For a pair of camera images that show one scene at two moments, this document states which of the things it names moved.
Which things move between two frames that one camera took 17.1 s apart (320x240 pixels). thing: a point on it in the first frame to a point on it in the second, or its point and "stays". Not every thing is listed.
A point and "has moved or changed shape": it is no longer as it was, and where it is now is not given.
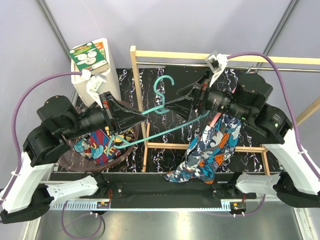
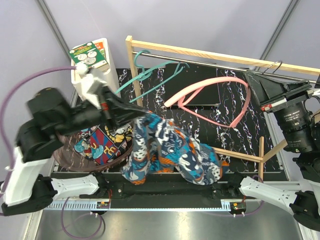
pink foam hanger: [218, 115] has moved or changed shape
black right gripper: [182, 107] to [276, 92]
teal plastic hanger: [156, 108] to [145, 73]
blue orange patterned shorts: [205, 155] to [161, 145]
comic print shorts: [102, 145] stays
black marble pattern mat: [166, 127] stays
